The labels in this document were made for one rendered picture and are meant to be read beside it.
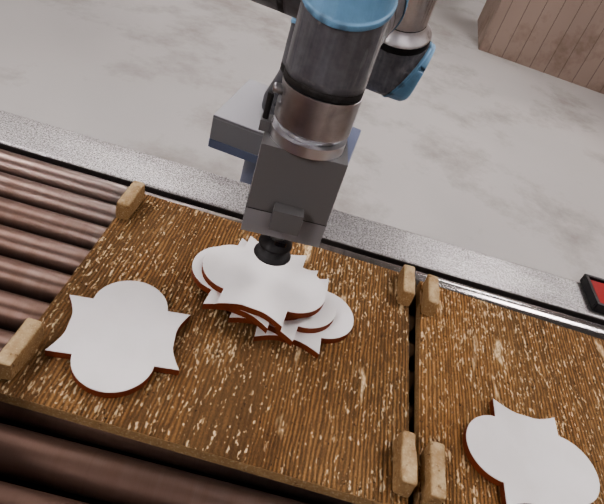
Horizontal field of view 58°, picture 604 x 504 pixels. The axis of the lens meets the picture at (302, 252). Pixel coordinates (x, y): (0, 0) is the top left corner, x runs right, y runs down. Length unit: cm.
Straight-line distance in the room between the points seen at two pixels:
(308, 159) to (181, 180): 40
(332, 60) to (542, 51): 544
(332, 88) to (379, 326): 34
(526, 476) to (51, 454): 47
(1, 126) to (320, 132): 60
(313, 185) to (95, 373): 28
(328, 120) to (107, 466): 37
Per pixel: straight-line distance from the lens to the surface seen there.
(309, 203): 54
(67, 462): 56
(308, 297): 65
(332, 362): 65
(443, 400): 68
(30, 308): 67
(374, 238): 88
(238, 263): 66
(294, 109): 50
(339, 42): 47
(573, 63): 596
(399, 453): 58
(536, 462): 68
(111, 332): 61
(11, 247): 76
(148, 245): 72
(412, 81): 103
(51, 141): 94
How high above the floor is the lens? 142
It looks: 39 degrees down
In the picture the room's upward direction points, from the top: 19 degrees clockwise
